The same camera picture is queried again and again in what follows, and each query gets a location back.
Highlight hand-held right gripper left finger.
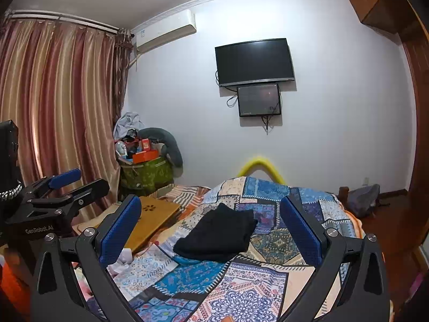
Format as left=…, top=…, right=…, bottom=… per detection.
left=30, top=195, right=143, bottom=322

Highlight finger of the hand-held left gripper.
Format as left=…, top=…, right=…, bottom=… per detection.
left=23, top=168, right=82, bottom=202
left=28, top=178, right=111, bottom=216

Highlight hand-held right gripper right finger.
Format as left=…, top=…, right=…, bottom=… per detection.
left=280, top=195, right=391, bottom=322

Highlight black pants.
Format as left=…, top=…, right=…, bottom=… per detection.
left=172, top=203, right=259, bottom=263

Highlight white crumpled tissue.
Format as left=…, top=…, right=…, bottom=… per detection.
left=107, top=248, right=134, bottom=275

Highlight wooden lap desk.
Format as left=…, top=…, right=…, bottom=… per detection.
left=94, top=195, right=182, bottom=254

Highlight green fabric bag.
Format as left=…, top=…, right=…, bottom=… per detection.
left=119, top=156, right=175, bottom=197

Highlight orange box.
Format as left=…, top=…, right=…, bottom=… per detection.
left=132, top=150, right=159, bottom=164

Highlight striped pink curtain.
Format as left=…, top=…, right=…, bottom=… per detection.
left=0, top=18, right=132, bottom=222

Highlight grey backpack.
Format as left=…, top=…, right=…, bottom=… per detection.
left=346, top=183, right=383, bottom=219

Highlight pale grey crumpled cloth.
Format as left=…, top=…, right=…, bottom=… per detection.
left=113, top=112, right=145, bottom=140

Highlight striped bed sheet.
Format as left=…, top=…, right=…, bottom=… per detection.
left=152, top=184, right=212, bottom=216

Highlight yellow foam hoop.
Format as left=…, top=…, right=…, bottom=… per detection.
left=237, top=156, right=290, bottom=186

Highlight grey neck pillow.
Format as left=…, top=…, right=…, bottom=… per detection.
left=137, top=127, right=184, bottom=177

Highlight orange cloth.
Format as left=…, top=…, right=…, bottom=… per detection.
left=0, top=257, right=32, bottom=311

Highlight white curtain rod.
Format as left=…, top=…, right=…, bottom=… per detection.
left=5, top=9, right=132, bottom=36

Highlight wooden wardrobe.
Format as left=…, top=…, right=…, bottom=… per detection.
left=345, top=0, right=429, bottom=256

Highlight white air conditioner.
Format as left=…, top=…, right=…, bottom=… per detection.
left=132, top=9, right=198, bottom=54

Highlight small black wall monitor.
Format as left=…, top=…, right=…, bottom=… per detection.
left=236, top=83, right=282, bottom=118

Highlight black wall television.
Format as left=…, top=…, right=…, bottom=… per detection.
left=214, top=38, right=296, bottom=88

